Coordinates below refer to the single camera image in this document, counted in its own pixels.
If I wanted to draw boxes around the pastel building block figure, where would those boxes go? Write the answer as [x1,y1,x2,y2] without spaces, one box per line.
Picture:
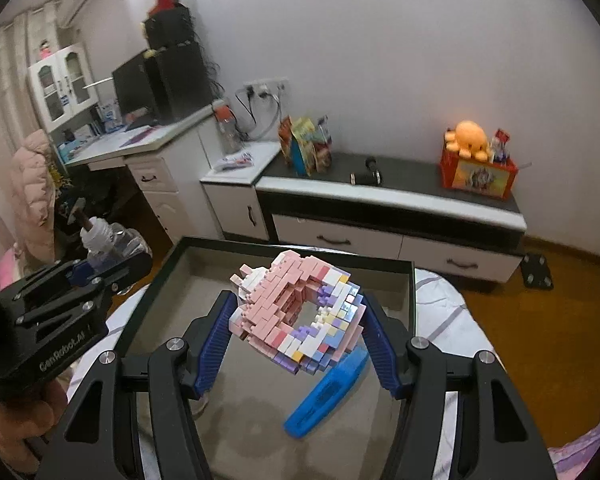
[228,250,366,376]

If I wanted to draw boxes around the pink bedding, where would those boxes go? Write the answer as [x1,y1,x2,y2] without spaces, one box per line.
[0,245,31,291]

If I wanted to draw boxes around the orange snack bag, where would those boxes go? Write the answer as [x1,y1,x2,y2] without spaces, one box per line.
[278,117,296,166]

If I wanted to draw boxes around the black computer monitor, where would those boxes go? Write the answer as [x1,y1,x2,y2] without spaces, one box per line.
[111,52,161,121]

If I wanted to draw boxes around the yellow blue snack bag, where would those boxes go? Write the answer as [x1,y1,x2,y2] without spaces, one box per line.
[290,119,317,177]

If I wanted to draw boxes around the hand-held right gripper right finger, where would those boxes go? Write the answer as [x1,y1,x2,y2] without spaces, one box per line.
[362,295,561,480]

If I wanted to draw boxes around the blue white boxes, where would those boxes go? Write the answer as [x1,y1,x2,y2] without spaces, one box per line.
[92,102,123,136]

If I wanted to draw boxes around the clear bottle white neck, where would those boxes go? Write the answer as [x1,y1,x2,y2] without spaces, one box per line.
[69,199,153,268]

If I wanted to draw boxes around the pink padded jacket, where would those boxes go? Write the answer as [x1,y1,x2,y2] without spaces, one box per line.
[10,130,56,261]

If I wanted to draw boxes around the black power cables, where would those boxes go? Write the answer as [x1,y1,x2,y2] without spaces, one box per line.
[235,87,283,141]

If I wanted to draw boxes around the beige curtain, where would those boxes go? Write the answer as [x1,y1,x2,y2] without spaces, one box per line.
[0,10,36,186]

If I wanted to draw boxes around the purple paper sheet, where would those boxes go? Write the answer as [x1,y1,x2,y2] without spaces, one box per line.
[122,127,168,143]

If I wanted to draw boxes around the black white low cabinet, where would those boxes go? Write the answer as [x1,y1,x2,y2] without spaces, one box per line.
[255,152,527,293]

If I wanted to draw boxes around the black floor scale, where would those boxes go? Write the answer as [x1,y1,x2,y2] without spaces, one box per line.
[521,253,556,289]

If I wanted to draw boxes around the person's left hand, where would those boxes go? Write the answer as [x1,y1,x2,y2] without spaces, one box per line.
[0,377,71,468]

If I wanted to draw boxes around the black computer tower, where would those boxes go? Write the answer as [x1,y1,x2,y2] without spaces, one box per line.
[142,42,216,123]

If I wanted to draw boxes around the purple printed blanket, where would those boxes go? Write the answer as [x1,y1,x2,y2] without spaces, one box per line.
[547,420,600,480]

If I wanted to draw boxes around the red white packets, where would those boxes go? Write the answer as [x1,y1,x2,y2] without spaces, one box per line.
[490,129,513,163]

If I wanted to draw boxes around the red snack bag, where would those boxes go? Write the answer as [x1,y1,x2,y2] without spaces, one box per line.
[312,116,333,173]

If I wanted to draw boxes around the white desk with drawers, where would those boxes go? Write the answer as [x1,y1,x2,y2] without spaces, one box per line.
[62,110,226,246]

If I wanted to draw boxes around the white glass door cupboard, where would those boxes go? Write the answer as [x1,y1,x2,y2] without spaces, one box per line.
[27,42,101,133]

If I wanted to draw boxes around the orange cap clear bottle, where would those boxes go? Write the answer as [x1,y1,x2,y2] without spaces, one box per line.
[212,100,241,153]

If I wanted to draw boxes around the orange octopus plush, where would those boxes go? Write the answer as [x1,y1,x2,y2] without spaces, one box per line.
[442,120,491,161]

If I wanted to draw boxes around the printed papers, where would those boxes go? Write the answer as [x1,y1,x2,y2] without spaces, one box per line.
[212,152,255,171]

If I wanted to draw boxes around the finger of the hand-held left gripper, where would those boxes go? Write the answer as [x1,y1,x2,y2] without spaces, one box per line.
[0,277,115,386]
[0,251,153,311]

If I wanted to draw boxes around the black dumbbell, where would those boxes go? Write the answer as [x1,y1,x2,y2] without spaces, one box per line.
[350,157,383,185]

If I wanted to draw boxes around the white wall power strip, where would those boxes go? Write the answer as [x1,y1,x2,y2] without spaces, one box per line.
[242,77,290,98]

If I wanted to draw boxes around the dark green rectangular box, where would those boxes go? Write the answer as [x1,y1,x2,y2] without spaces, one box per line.
[112,236,418,480]

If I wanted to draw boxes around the white small door cabinet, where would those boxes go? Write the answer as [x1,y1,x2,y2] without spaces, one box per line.
[200,141,281,241]

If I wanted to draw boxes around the black box with red decoration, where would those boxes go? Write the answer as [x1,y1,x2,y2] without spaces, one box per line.
[141,0,201,51]

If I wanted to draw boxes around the red plastic crate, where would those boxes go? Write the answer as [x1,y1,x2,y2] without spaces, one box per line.
[440,135,521,202]

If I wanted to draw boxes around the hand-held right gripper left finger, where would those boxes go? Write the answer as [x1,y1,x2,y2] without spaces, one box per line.
[32,290,238,480]

